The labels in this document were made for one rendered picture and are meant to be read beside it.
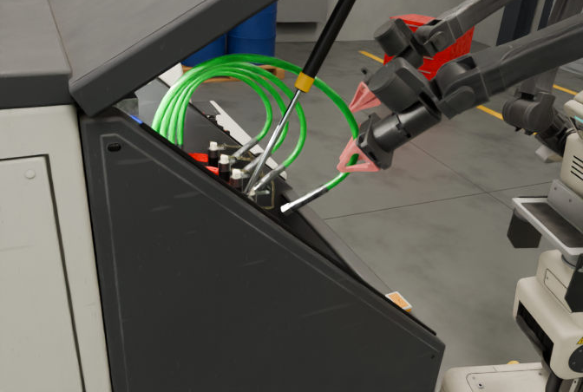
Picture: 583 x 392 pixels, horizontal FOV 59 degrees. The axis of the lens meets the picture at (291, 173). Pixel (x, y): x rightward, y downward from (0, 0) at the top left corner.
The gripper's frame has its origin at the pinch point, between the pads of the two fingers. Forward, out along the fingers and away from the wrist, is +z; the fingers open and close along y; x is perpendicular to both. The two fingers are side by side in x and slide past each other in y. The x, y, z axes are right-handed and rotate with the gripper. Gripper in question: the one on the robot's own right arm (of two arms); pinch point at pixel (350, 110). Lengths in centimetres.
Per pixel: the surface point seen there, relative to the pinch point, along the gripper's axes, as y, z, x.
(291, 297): 11, 22, 55
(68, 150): 47, 22, 61
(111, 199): 40, 24, 61
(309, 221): -16.3, 26.2, 0.6
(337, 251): -18.7, 23.3, 14.3
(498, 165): -232, -59, -224
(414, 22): -153, -97, -368
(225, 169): 11.6, 29.5, 5.2
